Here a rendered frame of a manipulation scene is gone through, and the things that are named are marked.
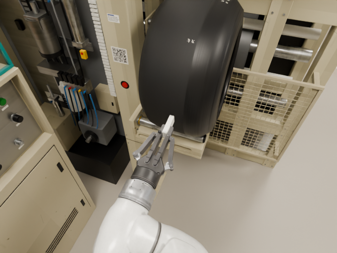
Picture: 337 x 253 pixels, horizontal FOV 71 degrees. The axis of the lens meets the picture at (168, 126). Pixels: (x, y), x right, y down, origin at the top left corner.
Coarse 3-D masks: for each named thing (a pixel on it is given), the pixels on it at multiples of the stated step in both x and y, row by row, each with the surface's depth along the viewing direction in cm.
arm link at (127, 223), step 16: (112, 208) 58; (128, 208) 57; (144, 208) 59; (112, 224) 54; (128, 224) 55; (144, 224) 56; (96, 240) 54; (112, 240) 52; (128, 240) 53; (144, 240) 55
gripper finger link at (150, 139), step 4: (152, 132) 73; (152, 136) 72; (148, 140) 71; (152, 140) 73; (144, 144) 71; (148, 144) 72; (140, 148) 70; (144, 148) 70; (136, 152) 69; (140, 152) 70
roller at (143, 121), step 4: (140, 116) 120; (140, 120) 119; (144, 120) 118; (148, 120) 118; (140, 124) 120; (144, 124) 119; (148, 124) 118; (152, 124) 117; (152, 128) 119; (156, 128) 117; (176, 132) 114; (180, 136) 115; (184, 136) 114; (188, 136) 113; (204, 136) 111; (196, 140) 113; (200, 140) 112; (204, 140) 111
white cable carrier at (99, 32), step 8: (88, 0) 90; (96, 8) 91; (96, 16) 94; (96, 24) 98; (96, 32) 100; (104, 40) 102; (104, 48) 104; (104, 56) 108; (104, 64) 111; (112, 80) 117; (112, 88) 121
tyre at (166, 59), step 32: (192, 0) 80; (160, 32) 77; (192, 32) 75; (224, 32) 75; (160, 64) 78; (192, 64) 75; (224, 64) 76; (160, 96) 83; (192, 96) 79; (224, 96) 119; (192, 128) 89
